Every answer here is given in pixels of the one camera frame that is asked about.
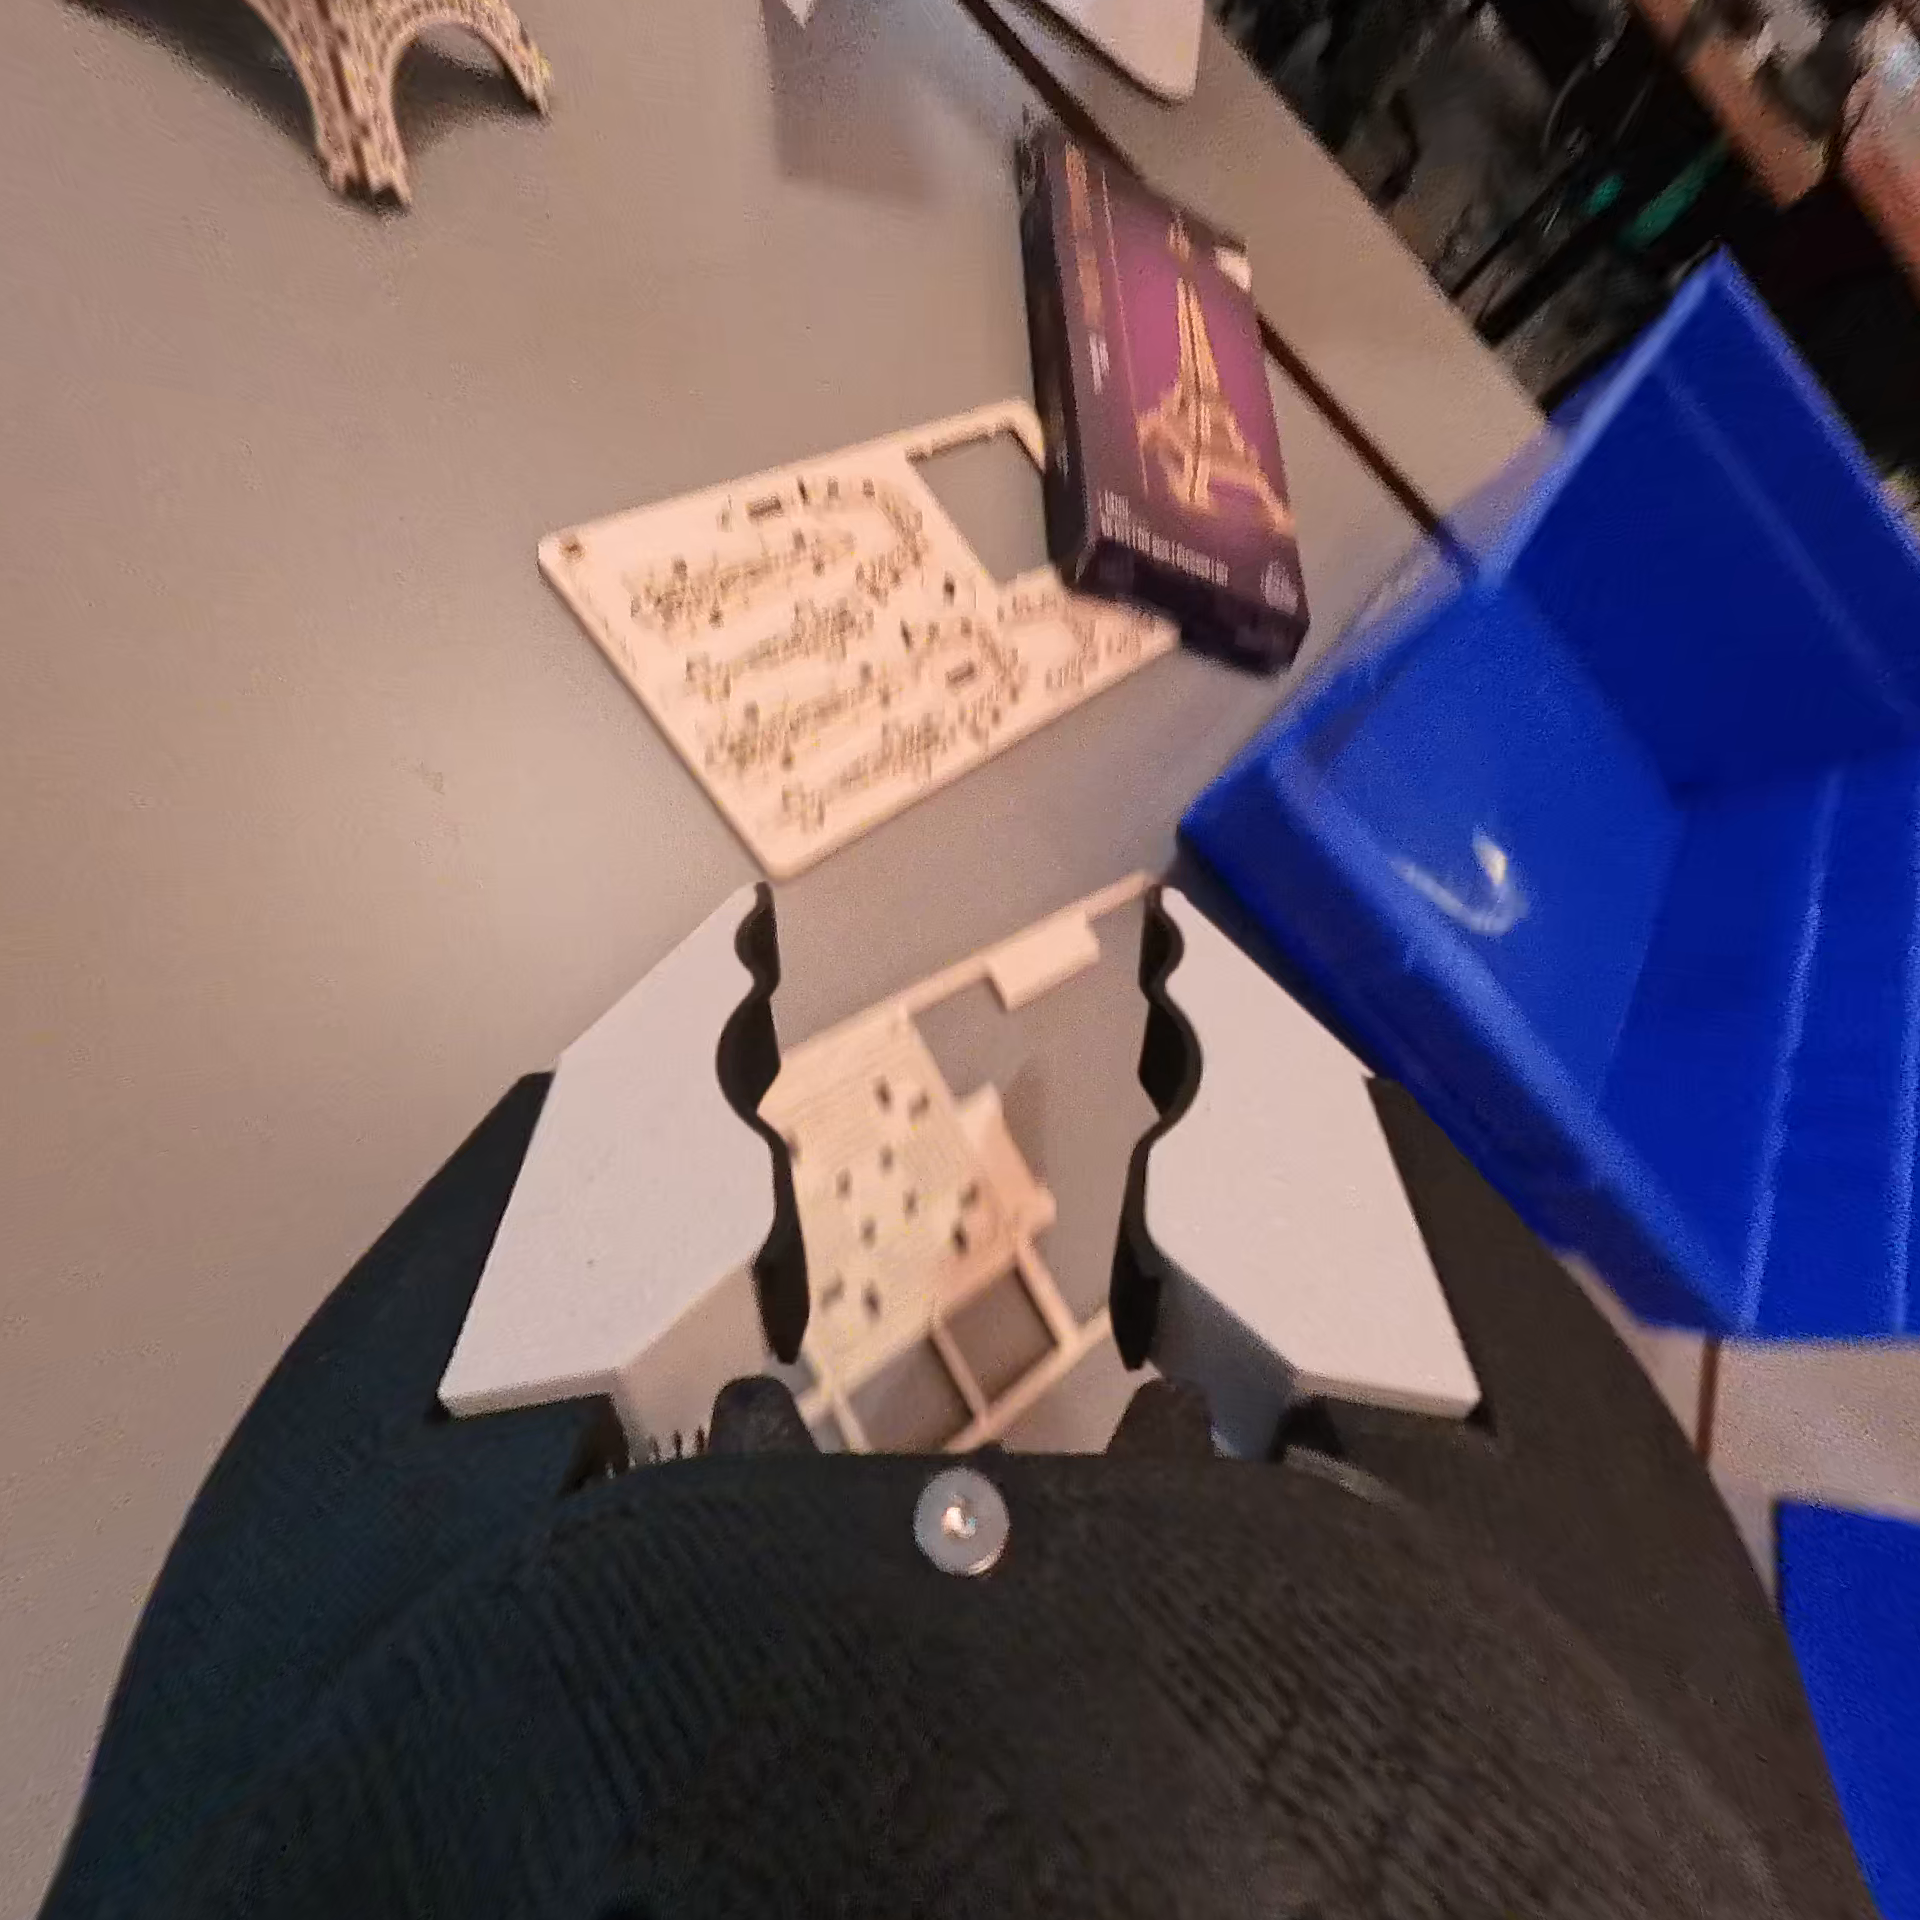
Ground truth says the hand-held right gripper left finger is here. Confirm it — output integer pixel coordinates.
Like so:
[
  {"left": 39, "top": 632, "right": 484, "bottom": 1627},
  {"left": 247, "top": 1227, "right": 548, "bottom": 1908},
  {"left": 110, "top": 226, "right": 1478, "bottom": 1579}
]
[{"left": 435, "top": 882, "right": 812, "bottom": 1431}]

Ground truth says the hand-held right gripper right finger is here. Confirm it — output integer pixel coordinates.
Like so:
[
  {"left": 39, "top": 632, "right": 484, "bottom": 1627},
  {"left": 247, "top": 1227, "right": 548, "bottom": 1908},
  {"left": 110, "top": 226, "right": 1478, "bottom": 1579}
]
[{"left": 1110, "top": 886, "right": 1487, "bottom": 1455}]

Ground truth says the wooden sheet with square plate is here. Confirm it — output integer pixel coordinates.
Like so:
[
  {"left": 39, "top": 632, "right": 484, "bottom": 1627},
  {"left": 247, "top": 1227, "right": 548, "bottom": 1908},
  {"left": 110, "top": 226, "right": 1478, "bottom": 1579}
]
[{"left": 756, "top": 872, "right": 1161, "bottom": 1455}]

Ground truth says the wooden tower base model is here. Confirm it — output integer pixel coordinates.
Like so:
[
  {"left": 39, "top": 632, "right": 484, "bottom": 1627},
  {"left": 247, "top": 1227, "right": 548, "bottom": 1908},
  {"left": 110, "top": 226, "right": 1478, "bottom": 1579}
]
[{"left": 241, "top": 0, "right": 553, "bottom": 209}]

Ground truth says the grey desk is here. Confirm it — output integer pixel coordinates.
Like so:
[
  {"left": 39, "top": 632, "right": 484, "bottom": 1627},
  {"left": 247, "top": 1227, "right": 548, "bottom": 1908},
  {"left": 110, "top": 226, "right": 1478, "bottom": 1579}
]
[{"left": 0, "top": 0, "right": 1555, "bottom": 1920}]

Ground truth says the blue plastic bin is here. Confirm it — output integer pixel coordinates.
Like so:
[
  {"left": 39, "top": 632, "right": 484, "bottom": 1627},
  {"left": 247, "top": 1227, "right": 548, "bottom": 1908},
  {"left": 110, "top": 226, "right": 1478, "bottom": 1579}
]
[
  {"left": 1175, "top": 247, "right": 1920, "bottom": 1345},
  {"left": 1773, "top": 1499, "right": 1920, "bottom": 1920}
]

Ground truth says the wooden sheet with lattice parts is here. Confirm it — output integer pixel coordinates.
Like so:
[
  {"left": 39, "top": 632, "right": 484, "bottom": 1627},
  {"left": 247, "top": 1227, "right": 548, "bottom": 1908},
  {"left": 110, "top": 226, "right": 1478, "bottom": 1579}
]
[{"left": 537, "top": 398, "right": 1185, "bottom": 882}]

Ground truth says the purple puzzle box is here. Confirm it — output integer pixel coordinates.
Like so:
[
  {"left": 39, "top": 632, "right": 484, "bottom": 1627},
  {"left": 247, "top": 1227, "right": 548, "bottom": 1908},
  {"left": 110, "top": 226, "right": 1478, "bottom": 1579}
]
[{"left": 1017, "top": 116, "right": 1313, "bottom": 676}]

